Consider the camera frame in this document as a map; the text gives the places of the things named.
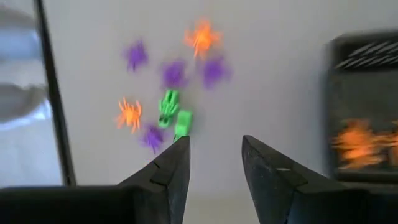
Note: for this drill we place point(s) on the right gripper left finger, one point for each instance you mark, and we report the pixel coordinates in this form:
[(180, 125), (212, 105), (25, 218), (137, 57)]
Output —
[(164, 186)]

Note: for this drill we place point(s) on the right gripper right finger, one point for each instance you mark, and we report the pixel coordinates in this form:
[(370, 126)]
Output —
[(280, 193)]

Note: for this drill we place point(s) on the green plastic monster figure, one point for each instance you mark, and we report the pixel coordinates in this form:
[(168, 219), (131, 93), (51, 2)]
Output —
[(168, 107), (183, 123)]

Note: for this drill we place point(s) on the orange plastic spider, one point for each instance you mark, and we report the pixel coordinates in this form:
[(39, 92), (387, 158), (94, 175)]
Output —
[(357, 146), (202, 37), (129, 115)]

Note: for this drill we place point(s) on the purple plastic spider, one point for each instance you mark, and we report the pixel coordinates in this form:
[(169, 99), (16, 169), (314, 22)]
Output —
[(174, 74), (152, 137), (136, 56), (214, 71)]

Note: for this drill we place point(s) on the black plastic slotted basket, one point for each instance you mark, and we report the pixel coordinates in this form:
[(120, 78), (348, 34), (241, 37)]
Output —
[(357, 93)]

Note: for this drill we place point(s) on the black aluminium table frame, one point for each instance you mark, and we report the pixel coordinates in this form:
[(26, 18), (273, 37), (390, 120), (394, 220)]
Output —
[(53, 93)]

